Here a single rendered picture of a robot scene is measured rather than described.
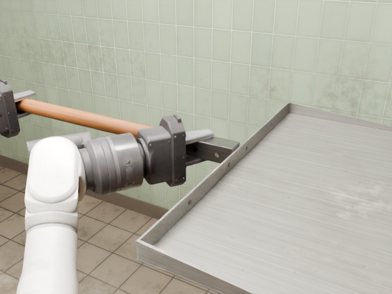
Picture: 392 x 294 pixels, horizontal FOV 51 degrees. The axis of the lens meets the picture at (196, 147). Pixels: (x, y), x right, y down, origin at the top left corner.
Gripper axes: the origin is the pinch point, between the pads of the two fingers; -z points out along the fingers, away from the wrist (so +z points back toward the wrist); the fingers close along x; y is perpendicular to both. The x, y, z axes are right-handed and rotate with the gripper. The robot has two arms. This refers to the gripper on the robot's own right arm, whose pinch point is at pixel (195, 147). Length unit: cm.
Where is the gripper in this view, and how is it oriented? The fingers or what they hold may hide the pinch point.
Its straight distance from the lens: 70.3
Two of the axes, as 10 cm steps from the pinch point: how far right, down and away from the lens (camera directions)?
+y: -4.4, -3.8, 8.2
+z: -9.0, 1.8, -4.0
